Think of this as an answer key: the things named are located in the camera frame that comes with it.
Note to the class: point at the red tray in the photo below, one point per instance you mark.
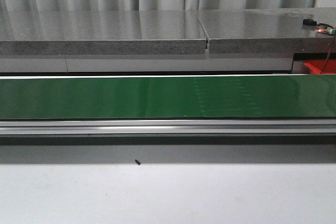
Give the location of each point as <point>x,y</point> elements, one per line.
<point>316,66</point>

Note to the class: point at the aluminium conveyor frame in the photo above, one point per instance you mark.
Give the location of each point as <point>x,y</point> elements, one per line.
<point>166,126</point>

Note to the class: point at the small green circuit board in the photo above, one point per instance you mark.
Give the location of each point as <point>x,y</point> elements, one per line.
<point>319,27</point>

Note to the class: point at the green conveyor belt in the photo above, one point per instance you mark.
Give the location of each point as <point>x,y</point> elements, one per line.
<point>270,96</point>

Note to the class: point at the grey stone bench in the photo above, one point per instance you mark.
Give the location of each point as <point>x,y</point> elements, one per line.
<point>83,41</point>

